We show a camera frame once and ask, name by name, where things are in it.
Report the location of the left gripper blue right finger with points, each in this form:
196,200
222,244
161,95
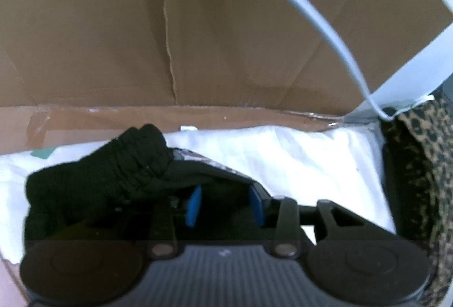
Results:
283,214

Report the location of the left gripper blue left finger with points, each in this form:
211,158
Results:
172,222

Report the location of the black shorts with bear print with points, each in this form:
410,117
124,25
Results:
132,168

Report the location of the cream bear print blanket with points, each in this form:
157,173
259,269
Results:
344,165

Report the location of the leopard print cushion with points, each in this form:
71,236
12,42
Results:
417,157

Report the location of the brown cardboard sheet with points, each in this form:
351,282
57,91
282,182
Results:
83,70

